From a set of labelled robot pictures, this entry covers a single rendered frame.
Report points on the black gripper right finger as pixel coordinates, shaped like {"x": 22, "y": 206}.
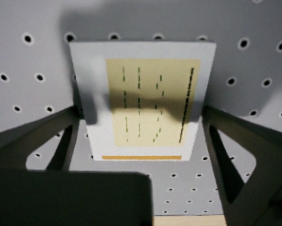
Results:
{"x": 242, "y": 205}

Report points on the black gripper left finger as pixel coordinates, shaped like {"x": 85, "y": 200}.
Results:
{"x": 17, "y": 143}

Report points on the grey perforated base plate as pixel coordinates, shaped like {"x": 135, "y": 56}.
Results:
{"x": 37, "y": 76}

